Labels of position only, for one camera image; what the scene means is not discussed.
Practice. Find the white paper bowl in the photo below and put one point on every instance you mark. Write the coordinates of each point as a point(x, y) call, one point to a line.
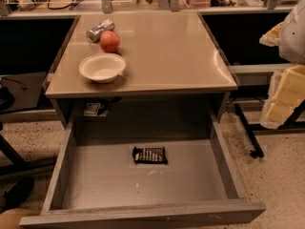
point(102, 67)

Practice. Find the silver soda can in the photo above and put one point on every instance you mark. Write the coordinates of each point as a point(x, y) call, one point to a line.
point(93, 34)

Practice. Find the red apple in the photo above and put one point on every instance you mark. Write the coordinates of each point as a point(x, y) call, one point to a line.
point(109, 41)

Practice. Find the grey counter cabinet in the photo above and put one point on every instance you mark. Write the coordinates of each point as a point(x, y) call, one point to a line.
point(166, 52)

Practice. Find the black table leg stand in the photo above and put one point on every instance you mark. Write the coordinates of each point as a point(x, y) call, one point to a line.
point(291, 125)

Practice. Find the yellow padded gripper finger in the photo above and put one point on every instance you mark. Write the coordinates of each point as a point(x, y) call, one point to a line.
point(271, 37)
point(286, 93)

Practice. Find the grey open wooden drawer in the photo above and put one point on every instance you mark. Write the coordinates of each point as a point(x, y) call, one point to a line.
point(97, 185)

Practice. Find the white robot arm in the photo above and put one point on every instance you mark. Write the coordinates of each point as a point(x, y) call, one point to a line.
point(292, 36)

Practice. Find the black rxbar chocolate bar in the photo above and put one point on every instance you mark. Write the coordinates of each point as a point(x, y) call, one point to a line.
point(151, 155)

